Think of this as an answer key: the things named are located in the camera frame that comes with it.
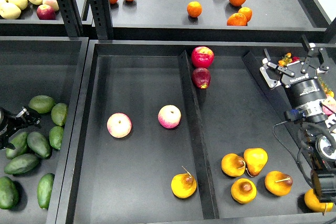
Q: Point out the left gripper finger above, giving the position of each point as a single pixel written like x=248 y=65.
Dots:
x=6 y=144
x=27 y=117

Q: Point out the perforated shelf post left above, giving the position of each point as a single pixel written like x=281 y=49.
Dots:
x=71 y=18

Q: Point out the dark green avocado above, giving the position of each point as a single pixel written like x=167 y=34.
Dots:
x=9 y=193

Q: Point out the pink apple left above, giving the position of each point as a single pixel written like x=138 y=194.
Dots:
x=119 y=125

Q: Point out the red apple on shelf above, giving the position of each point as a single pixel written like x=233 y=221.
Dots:
x=45 y=12

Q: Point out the orange behind front right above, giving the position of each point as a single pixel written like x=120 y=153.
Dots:
x=247 y=12

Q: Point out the pink apple right bin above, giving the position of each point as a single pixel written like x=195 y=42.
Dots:
x=328 y=105

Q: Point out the yellow pear far right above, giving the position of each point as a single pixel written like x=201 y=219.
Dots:
x=315 y=205

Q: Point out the orange centre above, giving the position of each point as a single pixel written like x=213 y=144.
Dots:
x=194 y=9

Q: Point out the green avocado middle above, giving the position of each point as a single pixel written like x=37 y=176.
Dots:
x=39 y=144

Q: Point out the green avocado lower left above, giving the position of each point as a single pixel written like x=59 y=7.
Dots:
x=21 y=164

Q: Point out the green avocado bottom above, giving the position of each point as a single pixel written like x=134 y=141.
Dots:
x=44 y=190

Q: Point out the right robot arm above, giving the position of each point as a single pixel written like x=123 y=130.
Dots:
x=316 y=139

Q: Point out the green avocado upper right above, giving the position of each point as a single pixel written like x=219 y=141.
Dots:
x=59 y=114

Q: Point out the black left bin tray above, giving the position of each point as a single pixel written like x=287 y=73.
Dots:
x=32 y=66

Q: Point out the yellow pear with stem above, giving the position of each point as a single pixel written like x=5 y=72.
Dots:
x=183 y=185

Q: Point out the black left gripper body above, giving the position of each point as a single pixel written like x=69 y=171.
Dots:
x=8 y=125

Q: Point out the pale yellow apple front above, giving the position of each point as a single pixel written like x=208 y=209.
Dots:
x=10 y=11

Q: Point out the green avocado by wall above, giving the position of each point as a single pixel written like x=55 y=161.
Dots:
x=56 y=136

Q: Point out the yellow pear with twig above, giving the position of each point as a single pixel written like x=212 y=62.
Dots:
x=278 y=183

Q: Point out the red cherry tomato bunch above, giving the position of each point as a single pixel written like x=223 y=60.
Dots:
x=295 y=59

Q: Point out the bright red apple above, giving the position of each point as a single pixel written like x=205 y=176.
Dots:
x=202 y=57

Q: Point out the white marker tag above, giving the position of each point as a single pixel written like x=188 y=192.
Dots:
x=331 y=123

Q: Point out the black upper left shelf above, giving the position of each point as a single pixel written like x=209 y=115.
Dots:
x=29 y=24

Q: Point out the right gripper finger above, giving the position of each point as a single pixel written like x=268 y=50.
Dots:
x=315 y=58
x=272 y=72

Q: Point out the tall yellow pear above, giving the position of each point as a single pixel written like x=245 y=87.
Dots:
x=255 y=159

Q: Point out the pink apple centre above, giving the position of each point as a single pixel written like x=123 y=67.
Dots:
x=169 y=116

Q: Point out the dark red apple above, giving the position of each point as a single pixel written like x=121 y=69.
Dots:
x=201 y=78

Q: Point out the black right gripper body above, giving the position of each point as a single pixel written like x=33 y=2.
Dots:
x=302 y=88

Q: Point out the black bin divider left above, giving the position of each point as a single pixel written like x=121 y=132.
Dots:
x=193 y=115

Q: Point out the orange cherry tomato bunch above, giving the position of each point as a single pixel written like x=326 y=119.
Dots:
x=286 y=59

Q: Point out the pink apple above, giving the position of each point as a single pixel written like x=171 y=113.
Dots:
x=169 y=116
x=119 y=125

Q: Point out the green avocado top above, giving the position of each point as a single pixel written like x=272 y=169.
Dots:
x=42 y=103

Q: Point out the yellow pear brown top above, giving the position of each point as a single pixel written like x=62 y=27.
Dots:
x=233 y=165

